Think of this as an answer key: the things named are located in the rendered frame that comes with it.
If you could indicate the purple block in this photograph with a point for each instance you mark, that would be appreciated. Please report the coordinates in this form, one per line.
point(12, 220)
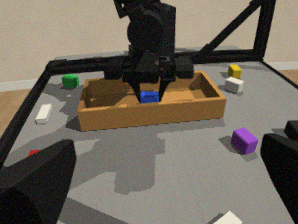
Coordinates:
point(244, 141)

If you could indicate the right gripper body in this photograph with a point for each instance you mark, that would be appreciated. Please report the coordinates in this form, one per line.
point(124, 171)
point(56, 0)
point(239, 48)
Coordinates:
point(182, 68)

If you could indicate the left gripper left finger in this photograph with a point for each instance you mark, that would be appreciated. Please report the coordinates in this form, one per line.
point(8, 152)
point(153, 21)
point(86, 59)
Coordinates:
point(34, 189)

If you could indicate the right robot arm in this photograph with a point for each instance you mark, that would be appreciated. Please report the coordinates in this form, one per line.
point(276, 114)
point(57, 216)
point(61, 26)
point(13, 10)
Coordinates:
point(145, 33)

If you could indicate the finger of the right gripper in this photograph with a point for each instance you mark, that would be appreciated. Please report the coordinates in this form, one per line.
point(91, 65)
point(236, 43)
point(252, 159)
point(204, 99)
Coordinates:
point(135, 87)
point(163, 85)

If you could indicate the blue block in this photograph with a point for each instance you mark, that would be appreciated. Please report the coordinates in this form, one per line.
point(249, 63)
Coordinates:
point(149, 96)

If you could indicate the green block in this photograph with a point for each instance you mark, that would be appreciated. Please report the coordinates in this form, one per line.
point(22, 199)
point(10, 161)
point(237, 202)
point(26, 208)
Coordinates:
point(71, 81)

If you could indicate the yellow block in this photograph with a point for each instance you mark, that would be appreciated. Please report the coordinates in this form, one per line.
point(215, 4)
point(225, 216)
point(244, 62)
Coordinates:
point(234, 71)

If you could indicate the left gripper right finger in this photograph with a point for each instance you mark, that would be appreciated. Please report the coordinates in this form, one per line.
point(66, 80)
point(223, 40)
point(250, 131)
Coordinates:
point(280, 156)

